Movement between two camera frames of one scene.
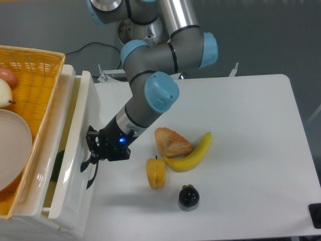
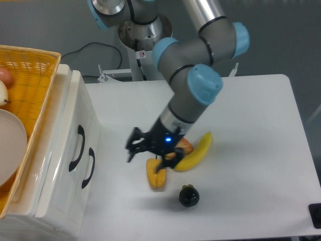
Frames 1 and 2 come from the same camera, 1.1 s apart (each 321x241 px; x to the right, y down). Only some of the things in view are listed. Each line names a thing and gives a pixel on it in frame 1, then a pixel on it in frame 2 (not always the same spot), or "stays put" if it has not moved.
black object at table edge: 315,213 stays put
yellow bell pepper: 156,171 stays put
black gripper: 111,142 → 161,140
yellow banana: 193,158 stays put
